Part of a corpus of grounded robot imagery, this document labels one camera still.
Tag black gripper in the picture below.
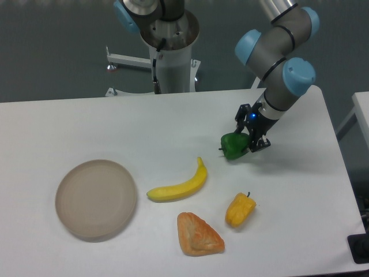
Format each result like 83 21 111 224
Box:
234 102 278 153

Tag green toy bell pepper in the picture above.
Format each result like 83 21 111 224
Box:
219 133 250 160

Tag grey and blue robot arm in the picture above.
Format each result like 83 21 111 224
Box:
113 1 320 160

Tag yellow toy bell pepper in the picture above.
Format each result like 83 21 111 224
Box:
225 192 256 228

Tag yellow toy banana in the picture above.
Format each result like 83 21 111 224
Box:
146 157 208 202

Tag toy puff pastry turnover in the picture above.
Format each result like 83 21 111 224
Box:
177 212 225 257

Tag black device at table edge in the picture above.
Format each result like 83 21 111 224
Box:
347 233 368 264

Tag beige round plate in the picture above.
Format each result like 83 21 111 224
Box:
55 159 137 242

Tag black cable on pedestal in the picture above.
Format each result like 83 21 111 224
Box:
151 38 167 95

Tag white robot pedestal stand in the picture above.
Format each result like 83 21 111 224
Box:
106 10 201 94

